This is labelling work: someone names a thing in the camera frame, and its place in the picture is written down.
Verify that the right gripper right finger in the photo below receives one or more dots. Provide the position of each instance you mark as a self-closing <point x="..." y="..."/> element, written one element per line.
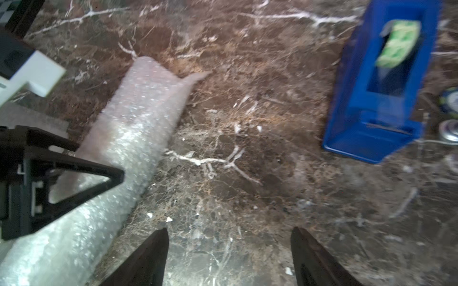
<point x="314" y="265"/>

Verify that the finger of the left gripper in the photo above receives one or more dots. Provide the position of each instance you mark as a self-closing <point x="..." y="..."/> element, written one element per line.
<point x="39" y="186"/>

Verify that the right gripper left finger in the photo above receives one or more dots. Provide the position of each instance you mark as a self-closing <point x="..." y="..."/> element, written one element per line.
<point x="145" y="266"/>

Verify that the bubble wrap pile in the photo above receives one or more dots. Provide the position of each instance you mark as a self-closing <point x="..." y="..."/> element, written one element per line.
<point x="131" y="133"/>

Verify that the blue tape dispenser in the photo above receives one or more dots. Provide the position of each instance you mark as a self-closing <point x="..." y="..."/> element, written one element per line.
<point x="369" y="116"/>

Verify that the small round token left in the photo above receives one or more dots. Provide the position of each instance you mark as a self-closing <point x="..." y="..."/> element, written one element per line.
<point x="448" y="130"/>

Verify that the small round token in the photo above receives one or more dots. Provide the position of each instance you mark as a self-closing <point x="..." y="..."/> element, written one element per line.
<point x="449" y="102"/>
<point x="448" y="130"/>

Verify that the small round token right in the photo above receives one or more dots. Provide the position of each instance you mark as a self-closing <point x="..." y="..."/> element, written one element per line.
<point x="449" y="102"/>

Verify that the green clear tape roll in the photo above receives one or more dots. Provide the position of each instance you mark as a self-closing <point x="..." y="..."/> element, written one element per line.
<point x="402" y="36"/>

